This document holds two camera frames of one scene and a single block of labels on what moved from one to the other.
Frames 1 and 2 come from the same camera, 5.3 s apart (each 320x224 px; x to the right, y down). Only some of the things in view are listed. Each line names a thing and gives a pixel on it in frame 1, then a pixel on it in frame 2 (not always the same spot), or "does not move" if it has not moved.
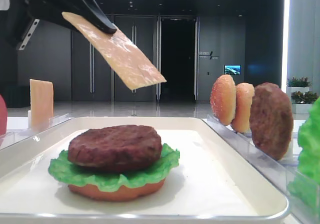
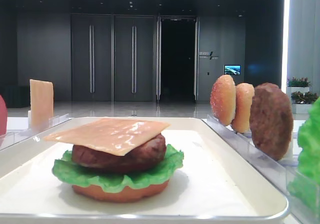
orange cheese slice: [131, 65] → [113, 136]
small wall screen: [232, 69] does not move
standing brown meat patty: [271, 121] does not move
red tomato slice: [3, 117] does not move
